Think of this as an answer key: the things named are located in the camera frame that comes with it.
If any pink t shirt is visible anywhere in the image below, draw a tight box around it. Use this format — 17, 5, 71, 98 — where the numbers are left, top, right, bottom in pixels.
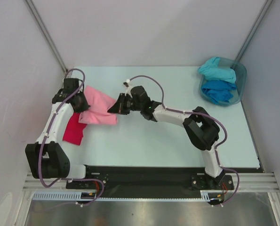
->
79, 86, 117, 125

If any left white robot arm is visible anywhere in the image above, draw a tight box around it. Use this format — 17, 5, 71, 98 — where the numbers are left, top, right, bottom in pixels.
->
25, 78, 93, 188

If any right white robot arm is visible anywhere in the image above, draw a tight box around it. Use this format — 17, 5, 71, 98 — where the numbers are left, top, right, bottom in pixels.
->
107, 86, 225, 189

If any red folded t shirt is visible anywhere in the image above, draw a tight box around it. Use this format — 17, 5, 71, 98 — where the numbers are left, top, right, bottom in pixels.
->
63, 113, 87, 145

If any light blue t shirt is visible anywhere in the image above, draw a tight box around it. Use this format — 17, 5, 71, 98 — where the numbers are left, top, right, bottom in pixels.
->
198, 56, 236, 83

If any dark blue t shirt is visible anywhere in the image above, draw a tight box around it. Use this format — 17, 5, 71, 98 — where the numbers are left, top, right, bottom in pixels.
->
200, 80, 237, 104

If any teal plastic bin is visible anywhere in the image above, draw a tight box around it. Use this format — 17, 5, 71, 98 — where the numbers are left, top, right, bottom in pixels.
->
198, 57, 247, 106

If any light blue slotted cable duct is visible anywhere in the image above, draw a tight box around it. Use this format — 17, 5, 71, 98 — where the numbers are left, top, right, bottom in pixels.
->
32, 190, 212, 202

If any left aluminium frame post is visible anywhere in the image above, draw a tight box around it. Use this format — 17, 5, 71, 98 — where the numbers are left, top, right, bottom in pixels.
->
23, 0, 68, 73

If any aluminium frame post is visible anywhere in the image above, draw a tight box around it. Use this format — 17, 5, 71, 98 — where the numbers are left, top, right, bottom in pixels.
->
23, 0, 68, 73
235, 0, 275, 62

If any right aluminium frame post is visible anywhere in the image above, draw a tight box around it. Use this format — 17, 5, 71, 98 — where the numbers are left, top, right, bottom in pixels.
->
235, 0, 275, 62

